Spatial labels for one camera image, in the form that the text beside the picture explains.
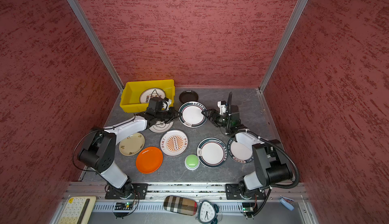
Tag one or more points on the yellow plastic bin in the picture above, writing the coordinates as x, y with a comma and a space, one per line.
130, 97

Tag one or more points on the white plate dark green rim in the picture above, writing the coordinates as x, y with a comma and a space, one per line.
212, 152

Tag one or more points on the beige calculator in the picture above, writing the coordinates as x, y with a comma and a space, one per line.
77, 210

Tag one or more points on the aluminium corner post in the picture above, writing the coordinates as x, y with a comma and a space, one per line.
293, 21
83, 20

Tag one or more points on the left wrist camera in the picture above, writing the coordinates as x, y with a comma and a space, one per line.
157, 104

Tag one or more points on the controller board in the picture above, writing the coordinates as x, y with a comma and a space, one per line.
249, 207
123, 207

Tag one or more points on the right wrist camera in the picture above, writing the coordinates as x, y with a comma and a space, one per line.
223, 108

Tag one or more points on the right aluminium corner post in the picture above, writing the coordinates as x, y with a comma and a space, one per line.
293, 21

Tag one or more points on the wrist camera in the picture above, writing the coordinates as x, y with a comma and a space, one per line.
223, 108
157, 104

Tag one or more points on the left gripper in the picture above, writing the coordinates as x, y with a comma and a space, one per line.
172, 112

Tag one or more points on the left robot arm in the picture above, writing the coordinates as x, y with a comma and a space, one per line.
98, 149

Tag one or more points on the green push button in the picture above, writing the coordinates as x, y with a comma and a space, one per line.
192, 162

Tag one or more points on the blue white small object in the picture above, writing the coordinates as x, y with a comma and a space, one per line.
287, 202

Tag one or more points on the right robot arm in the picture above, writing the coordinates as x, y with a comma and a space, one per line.
273, 166

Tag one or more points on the right controller board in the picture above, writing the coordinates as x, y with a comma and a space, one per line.
249, 207

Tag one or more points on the left controller board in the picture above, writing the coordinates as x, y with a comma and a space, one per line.
123, 207

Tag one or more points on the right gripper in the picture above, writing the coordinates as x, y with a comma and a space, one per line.
212, 111

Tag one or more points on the white plate flower outline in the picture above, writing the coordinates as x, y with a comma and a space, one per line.
161, 127

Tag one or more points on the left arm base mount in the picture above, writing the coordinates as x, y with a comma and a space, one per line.
127, 192

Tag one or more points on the left aluminium corner post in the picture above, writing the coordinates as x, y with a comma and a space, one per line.
83, 20

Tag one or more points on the small black dish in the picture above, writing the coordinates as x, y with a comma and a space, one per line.
188, 96

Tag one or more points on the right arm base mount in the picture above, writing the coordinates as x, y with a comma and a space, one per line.
239, 192

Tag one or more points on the cream beige plate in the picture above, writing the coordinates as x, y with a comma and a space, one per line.
132, 145

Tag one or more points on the white analog clock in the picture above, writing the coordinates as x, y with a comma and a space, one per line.
208, 213

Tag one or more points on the white plate red characters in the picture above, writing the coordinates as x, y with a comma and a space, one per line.
146, 96

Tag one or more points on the white plate orange sunburst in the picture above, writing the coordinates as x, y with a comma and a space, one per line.
174, 143

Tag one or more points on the white plate green lettered rim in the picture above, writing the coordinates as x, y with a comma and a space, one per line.
238, 152

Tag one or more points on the plaid glasses case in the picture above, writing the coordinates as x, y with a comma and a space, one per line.
180, 205

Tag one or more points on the aluminium mounting rail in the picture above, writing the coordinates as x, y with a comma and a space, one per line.
157, 191

